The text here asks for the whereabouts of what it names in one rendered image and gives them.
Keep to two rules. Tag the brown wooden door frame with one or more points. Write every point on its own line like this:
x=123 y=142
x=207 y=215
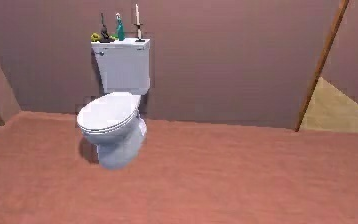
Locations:
x=320 y=65

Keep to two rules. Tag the beige candle on black holder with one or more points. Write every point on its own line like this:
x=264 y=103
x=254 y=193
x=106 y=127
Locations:
x=138 y=26

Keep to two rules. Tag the white toilet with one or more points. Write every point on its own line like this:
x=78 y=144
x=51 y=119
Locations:
x=120 y=76

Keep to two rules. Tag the teal spray bottle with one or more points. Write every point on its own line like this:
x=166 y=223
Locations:
x=120 y=30

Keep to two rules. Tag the yellow green sponge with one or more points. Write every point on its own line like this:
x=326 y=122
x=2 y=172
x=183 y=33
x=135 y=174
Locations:
x=95 y=37

